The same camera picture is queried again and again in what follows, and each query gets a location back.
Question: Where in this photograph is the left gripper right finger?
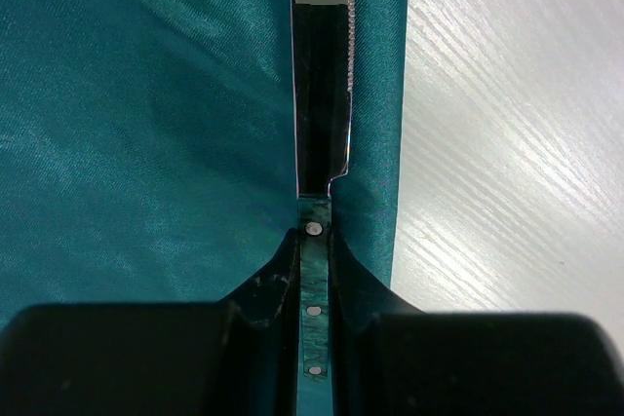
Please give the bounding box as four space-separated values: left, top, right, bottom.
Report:
329 231 623 415

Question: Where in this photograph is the teal cloth napkin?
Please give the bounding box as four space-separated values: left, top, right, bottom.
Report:
0 0 413 416

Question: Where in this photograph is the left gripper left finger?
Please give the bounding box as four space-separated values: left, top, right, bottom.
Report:
1 230 299 415

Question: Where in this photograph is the knife with green handle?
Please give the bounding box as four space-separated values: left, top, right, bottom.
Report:
291 0 355 383

